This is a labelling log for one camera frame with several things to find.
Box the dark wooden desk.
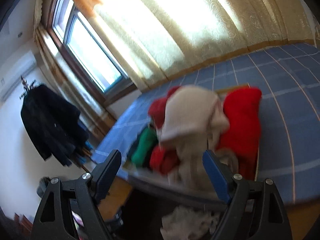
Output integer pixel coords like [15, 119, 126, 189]
[82, 164, 320, 240]

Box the beige white underwear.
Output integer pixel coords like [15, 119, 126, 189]
[167, 129, 239, 192]

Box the window with brown frame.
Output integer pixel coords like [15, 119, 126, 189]
[42, 0, 137, 107]

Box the beige patterned curtain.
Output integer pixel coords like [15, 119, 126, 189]
[73, 0, 314, 90]

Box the bright red underwear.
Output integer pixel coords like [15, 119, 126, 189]
[216, 87, 262, 180]

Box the pink lace bra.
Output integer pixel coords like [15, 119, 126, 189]
[162, 85, 229, 145]

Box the white dotted cotton garment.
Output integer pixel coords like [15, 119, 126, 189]
[160, 206, 221, 239]

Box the wooden coat rack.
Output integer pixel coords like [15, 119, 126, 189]
[19, 75, 94, 170]

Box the dark navy hanging coat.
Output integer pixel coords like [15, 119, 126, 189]
[20, 83, 90, 168]

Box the blue plaid table cloth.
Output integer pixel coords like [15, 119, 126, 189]
[93, 43, 319, 204]

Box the green black striped underwear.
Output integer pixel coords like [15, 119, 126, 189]
[131, 127, 158, 167]

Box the yellow cardboard tray box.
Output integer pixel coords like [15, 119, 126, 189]
[127, 86, 262, 187]

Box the dark red garment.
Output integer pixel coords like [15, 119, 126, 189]
[148, 86, 180, 176]

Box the grey jacket on floor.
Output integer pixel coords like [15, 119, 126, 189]
[36, 177, 51, 198]

